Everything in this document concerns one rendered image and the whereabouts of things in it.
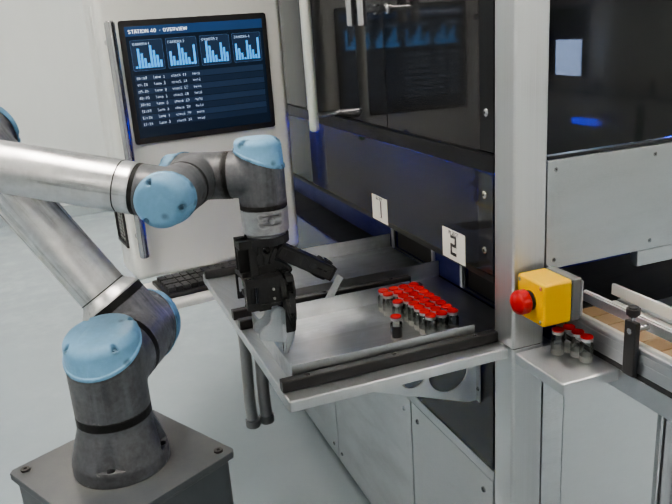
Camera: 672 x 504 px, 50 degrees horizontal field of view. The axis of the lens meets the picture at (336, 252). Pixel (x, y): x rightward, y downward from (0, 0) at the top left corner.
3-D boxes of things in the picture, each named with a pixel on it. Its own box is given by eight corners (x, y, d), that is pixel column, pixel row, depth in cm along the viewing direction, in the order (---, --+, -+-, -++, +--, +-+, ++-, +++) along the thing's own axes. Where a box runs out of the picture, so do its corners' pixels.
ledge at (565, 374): (580, 345, 129) (581, 336, 128) (633, 375, 117) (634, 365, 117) (514, 362, 124) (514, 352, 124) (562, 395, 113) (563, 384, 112)
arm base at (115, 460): (107, 502, 106) (96, 443, 103) (55, 467, 116) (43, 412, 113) (189, 454, 117) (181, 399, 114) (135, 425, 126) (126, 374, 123)
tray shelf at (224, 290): (382, 248, 191) (381, 242, 191) (545, 348, 129) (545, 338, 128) (203, 281, 176) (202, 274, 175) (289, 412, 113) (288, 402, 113)
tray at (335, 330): (409, 296, 152) (409, 280, 151) (474, 342, 129) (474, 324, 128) (253, 328, 141) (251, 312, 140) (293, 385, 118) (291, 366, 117)
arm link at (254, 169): (234, 134, 115) (286, 132, 114) (241, 201, 119) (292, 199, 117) (221, 142, 108) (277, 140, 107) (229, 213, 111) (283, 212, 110)
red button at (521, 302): (526, 306, 118) (526, 283, 117) (541, 314, 115) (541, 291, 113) (506, 311, 117) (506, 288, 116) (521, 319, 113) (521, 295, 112)
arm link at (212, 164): (144, 161, 107) (216, 158, 105) (169, 148, 117) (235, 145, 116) (151, 213, 109) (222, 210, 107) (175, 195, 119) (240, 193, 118)
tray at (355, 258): (389, 246, 186) (389, 233, 185) (439, 275, 163) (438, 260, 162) (263, 269, 175) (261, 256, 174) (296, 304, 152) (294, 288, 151)
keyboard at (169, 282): (287, 254, 211) (286, 246, 210) (309, 266, 199) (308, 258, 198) (152, 284, 193) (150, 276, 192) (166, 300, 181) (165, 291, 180)
